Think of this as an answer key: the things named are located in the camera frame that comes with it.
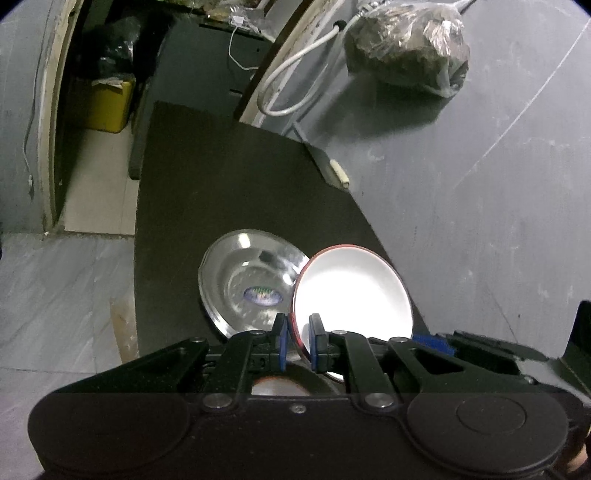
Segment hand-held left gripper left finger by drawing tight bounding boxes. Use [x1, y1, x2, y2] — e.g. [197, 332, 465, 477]
[48, 314, 291, 412]

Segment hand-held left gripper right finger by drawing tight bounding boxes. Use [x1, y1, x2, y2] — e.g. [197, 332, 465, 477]
[308, 313, 555, 412]

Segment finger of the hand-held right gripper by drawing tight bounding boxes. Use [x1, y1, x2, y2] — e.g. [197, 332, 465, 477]
[412, 330, 552, 370]

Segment white bowl with red rim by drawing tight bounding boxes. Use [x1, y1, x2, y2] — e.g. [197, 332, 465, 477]
[290, 244, 414, 383]

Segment stainless steel plate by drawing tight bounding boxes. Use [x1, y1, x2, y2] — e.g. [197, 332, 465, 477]
[198, 228, 309, 340]

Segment small white cylinder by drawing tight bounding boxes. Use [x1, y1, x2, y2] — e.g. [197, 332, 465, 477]
[302, 141, 352, 190]

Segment dark grey cabinet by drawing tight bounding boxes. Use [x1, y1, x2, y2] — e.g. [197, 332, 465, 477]
[131, 21, 273, 181]

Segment yellow bin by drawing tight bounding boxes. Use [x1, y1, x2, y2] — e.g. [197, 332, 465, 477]
[85, 76, 137, 134]

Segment plastic bag of dark contents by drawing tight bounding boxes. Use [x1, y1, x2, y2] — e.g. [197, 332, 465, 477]
[344, 0, 472, 97]

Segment black garbage bag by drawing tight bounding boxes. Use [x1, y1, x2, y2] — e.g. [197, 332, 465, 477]
[92, 18, 144, 84]

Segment cluttered storage shelf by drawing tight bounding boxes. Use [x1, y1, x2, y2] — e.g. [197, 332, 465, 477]
[166, 0, 278, 24]

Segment thick white hose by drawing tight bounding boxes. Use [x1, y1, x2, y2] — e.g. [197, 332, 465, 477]
[256, 21, 347, 116]

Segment thin white cable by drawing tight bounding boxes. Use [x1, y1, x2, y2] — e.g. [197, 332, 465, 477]
[228, 25, 259, 72]

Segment wooden door frame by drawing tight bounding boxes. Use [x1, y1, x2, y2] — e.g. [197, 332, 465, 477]
[39, 0, 342, 232]

